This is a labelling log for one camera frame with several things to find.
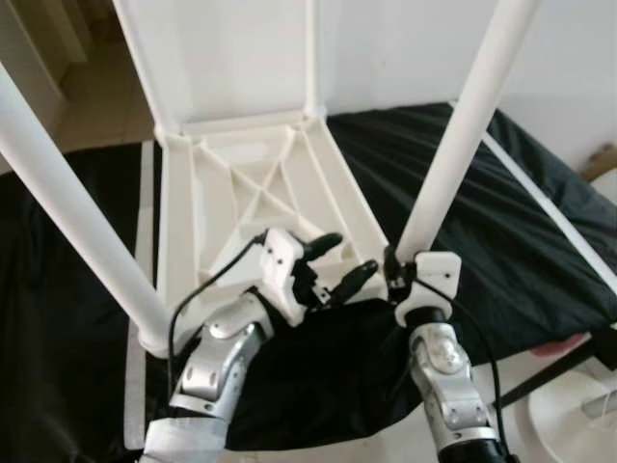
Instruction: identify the white round appliance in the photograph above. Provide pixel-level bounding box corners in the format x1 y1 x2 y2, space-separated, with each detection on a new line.
586 167 617 211

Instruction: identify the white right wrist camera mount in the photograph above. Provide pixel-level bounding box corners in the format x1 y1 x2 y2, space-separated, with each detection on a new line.
393 252 459 330

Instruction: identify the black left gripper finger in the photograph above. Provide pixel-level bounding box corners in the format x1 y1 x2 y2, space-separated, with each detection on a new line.
332 259 381 306
303 231 345 265

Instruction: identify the brown fuzzy object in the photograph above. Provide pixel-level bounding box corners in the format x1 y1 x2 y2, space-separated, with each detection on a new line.
577 143 617 180

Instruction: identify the white plastic table top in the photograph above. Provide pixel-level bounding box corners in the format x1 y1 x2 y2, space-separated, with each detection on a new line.
138 108 402 355

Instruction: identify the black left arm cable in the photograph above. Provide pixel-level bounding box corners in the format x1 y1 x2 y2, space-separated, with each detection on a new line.
166 231 273 389

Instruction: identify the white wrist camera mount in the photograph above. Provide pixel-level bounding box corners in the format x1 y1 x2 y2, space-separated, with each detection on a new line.
393 252 459 330
253 228 311 326

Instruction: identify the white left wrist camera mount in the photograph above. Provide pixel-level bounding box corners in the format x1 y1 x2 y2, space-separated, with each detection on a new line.
253 228 311 326

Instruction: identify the white plastic table leg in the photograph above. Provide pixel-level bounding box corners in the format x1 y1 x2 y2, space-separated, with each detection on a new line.
118 0 184 143
0 63 176 355
393 0 541 261
303 0 325 120

